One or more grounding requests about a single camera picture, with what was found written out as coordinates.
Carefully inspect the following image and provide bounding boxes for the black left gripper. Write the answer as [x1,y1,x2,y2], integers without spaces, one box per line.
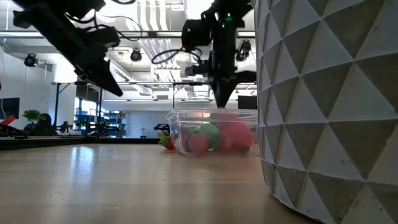
[12,2,124,98]

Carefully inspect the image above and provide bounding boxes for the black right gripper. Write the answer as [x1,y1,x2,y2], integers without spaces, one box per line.
[208,27,257,109]

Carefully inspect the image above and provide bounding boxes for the green toy fruit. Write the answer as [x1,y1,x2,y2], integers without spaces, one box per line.
[194,123,222,149]

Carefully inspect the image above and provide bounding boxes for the red toy bell pepper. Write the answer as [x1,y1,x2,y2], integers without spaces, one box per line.
[217,113,255,153]

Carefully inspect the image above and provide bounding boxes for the clear plastic tupperware container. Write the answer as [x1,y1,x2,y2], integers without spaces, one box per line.
[164,107,261,156]

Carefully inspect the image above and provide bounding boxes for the black desk monitor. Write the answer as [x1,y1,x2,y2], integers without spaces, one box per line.
[238,95,258,110]

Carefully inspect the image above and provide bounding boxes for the black ceiling spotlight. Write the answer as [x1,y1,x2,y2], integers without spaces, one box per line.
[129,48,143,62]
[24,53,39,68]
[235,40,252,62]

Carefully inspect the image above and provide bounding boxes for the background black robot arms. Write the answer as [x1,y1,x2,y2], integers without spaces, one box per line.
[55,119,125,138]

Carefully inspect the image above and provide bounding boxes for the person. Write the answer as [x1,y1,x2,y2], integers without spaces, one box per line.
[37,113,54,135]

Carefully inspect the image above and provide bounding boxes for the background green potted plant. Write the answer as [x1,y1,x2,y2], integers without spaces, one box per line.
[21,109,42,130]

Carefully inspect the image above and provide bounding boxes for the white geometric planter pot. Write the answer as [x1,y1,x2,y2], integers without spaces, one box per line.
[254,0,398,224]

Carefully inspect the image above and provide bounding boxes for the red background object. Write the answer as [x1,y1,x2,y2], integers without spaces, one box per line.
[0,115,15,127]

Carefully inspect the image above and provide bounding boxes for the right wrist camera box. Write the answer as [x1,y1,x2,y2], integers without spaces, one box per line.
[185,63,213,77]

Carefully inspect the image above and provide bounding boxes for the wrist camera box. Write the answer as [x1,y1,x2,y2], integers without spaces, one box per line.
[185,63,213,77]
[88,26,121,48]

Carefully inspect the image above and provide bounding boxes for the black background workstation frame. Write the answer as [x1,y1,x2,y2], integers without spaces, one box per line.
[172,82,220,108]
[51,81,103,131]

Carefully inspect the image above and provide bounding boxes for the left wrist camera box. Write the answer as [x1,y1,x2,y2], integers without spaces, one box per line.
[88,26,121,48]

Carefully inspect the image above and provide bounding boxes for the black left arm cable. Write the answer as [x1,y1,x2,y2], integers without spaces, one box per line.
[63,12,144,43]

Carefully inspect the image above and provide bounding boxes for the black aluminium table frame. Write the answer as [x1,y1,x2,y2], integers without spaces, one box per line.
[0,136,162,152]

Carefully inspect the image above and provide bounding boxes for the dark wall monitor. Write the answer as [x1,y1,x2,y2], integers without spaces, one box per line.
[0,97,21,120]

